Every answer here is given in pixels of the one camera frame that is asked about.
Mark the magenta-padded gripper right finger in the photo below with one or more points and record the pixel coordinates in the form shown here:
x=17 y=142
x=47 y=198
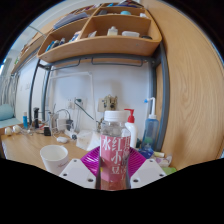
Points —
x=148 y=171

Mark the tall wooden wardrobe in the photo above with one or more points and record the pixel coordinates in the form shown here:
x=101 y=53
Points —
x=196 y=100

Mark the wooden shelf unit with items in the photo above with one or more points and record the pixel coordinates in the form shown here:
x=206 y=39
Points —
x=106 y=43

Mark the pink-labelled clear drink bottle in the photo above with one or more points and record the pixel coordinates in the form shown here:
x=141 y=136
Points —
x=115 y=156

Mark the wooden tree-creature figurine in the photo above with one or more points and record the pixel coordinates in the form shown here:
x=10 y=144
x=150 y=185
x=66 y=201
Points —
x=110 y=102

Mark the small blue bottle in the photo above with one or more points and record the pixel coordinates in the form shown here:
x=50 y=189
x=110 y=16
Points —
x=25 y=121

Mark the flat green packet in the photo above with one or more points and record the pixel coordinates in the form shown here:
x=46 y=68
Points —
x=169 y=170

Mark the grey metal desk frame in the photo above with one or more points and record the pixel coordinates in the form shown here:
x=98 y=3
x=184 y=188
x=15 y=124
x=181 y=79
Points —
x=163 y=100

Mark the white paper cup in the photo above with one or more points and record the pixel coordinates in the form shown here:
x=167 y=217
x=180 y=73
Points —
x=55 y=160

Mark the slim black bottle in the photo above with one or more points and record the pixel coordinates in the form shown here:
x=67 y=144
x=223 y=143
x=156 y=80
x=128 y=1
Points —
x=36 y=118

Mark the white bottle with red pump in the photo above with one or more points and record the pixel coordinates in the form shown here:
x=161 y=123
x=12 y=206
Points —
x=132 y=130

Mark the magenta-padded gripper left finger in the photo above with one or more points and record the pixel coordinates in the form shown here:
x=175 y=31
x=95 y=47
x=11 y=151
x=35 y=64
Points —
x=78 y=170

